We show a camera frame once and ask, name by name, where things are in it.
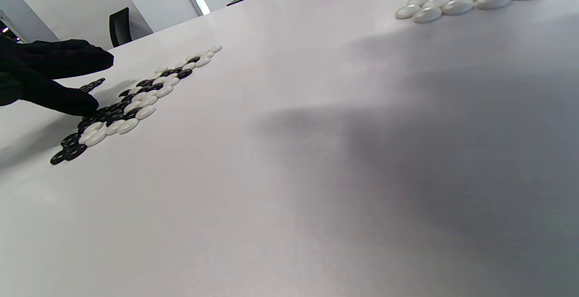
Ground pile of mixed go stones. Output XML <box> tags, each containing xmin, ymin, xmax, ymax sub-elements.
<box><xmin>50</xmin><ymin>45</ymin><xmax>223</xmax><ymax>165</ymax></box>

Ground group of black go stones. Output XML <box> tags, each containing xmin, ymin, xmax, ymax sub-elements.
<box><xmin>79</xmin><ymin>78</ymin><xmax>106</xmax><ymax>93</ymax></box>

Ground person's left hand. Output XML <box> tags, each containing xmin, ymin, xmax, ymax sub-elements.
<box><xmin>0</xmin><ymin>38</ymin><xmax>114</xmax><ymax>117</ymax></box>

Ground black side chair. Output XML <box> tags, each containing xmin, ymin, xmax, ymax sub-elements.
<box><xmin>109</xmin><ymin>8</ymin><xmax>133</xmax><ymax>48</ymax></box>

